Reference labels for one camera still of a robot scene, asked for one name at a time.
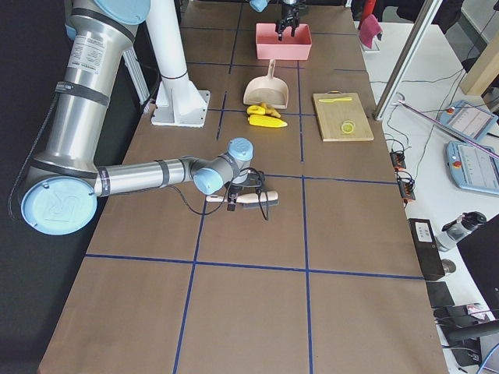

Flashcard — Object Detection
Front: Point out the blue teach pendant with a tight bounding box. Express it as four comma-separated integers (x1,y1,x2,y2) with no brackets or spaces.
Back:
446,141,498,195
439,100,498,142

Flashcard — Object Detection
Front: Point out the wooden cutting board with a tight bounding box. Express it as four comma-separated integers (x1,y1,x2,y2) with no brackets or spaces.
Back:
313,93,374,142

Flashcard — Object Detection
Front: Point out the blue teach pendant near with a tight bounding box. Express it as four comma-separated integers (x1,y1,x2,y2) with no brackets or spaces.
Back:
446,141,498,195

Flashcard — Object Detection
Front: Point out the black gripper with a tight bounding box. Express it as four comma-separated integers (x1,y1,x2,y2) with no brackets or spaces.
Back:
276,3,299,41
227,171,250,211

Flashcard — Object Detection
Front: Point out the grey water bottle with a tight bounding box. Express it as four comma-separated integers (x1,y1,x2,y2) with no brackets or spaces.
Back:
436,211,487,252

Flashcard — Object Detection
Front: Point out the magenta cloth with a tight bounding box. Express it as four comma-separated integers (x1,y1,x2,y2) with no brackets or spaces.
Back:
359,14,382,44

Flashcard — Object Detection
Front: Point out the lemon slice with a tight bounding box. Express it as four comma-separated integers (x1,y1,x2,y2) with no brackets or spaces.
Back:
340,120,356,134

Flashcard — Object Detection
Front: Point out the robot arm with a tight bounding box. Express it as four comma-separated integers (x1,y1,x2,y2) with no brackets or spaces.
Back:
249,0,300,41
14,1,253,235

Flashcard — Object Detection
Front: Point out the orange toy ginger root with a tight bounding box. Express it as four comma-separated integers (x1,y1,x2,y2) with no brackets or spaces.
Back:
260,102,281,118

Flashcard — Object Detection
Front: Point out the pink plastic bin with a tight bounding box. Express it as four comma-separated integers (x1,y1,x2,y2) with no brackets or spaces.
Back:
255,23,312,61

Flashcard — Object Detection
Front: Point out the yellow toy corn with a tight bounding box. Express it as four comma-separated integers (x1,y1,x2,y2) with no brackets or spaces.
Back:
248,115,288,128

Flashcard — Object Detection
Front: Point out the beige hand brush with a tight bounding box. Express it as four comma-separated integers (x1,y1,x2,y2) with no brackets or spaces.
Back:
206,191,278,209

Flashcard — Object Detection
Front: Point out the blue teach pendant far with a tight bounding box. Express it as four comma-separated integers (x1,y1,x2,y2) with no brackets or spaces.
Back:
439,100,498,142

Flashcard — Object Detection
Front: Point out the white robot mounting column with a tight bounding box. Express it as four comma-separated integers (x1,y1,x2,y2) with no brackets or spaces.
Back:
146,0,211,128

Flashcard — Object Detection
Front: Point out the beige plastic dustpan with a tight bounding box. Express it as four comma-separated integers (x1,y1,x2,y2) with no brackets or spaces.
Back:
243,59,289,109

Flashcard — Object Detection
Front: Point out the aluminium frame post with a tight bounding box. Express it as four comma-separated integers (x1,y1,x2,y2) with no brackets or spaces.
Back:
373,0,443,121

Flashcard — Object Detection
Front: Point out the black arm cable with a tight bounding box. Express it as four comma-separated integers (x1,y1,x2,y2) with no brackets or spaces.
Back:
171,167,272,222

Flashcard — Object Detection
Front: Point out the yellow toy knife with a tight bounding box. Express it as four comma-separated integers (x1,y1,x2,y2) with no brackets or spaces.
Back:
318,97,352,104

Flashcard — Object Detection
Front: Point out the black box with label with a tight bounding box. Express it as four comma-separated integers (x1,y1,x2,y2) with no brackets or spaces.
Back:
408,218,445,281

